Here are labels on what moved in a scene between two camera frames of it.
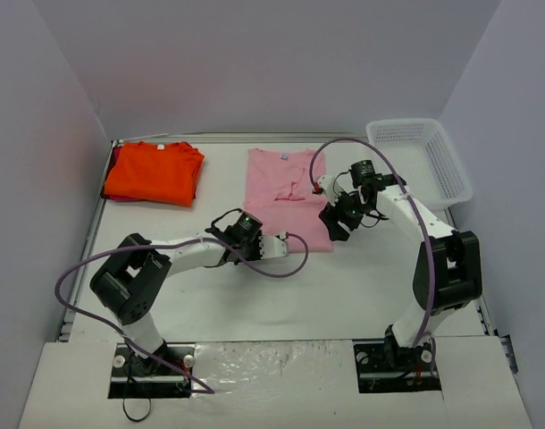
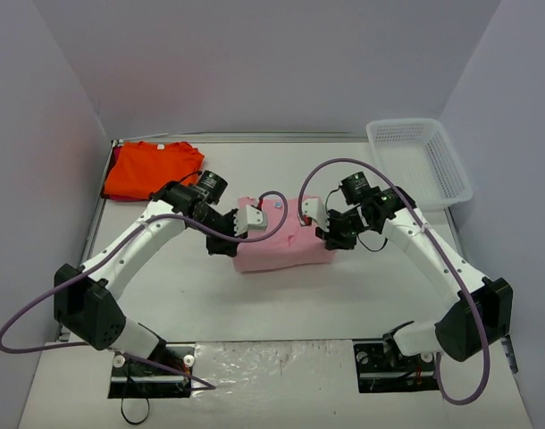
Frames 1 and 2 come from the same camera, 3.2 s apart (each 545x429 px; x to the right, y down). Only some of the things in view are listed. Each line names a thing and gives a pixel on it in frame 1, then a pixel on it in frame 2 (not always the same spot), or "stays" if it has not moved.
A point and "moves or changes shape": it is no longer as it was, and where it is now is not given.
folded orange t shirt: (160, 172) stays
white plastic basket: (425, 159) stays
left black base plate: (164, 373) stays
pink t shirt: (280, 188) moves or changes shape
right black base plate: (383, 365) stays
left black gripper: (253, 249) -> (225, 239)
